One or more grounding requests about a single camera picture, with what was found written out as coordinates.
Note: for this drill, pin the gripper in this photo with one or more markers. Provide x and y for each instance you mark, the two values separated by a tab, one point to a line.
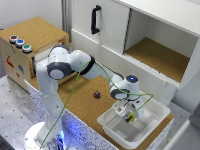
122	108

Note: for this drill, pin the yellow block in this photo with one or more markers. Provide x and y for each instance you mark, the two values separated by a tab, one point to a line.
131	117

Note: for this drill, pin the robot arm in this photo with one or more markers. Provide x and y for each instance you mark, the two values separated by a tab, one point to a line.
50	96

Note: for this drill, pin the purple block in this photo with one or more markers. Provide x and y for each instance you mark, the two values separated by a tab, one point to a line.
96	94

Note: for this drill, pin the white plastic box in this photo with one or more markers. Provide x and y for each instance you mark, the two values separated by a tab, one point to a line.
150	125

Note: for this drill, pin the white cabinet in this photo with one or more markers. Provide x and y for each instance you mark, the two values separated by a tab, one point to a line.
160	56

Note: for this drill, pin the white sliding door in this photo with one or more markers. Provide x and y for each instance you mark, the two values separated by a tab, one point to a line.
111	23

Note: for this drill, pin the green button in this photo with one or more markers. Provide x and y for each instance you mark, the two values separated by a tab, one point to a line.
26	48

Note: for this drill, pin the blue button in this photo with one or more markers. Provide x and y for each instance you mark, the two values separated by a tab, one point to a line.
20	42

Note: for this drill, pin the red button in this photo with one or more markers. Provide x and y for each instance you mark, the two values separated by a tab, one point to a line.
13	39

